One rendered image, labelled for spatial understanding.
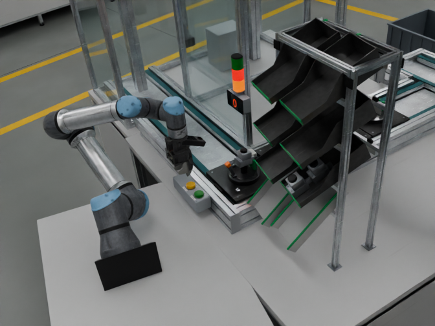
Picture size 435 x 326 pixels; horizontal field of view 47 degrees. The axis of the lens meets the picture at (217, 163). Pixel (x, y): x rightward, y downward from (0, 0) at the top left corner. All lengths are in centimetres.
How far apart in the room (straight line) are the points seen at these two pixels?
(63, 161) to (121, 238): 238
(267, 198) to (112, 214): 58
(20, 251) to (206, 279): 186
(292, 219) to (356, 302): 35
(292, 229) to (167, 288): 50
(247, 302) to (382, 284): 48
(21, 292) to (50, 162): 130
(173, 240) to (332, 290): 65
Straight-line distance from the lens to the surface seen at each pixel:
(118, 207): 185
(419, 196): 224
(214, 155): 232
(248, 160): 205
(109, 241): 183
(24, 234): 361
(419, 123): 252
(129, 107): 176
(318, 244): 198
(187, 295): 184
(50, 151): 431
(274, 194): 188
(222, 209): 198
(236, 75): 207
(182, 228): 206
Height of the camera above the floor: 230
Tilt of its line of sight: 37 degrees down
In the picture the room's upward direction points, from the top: 6 degrees counter-clockwise
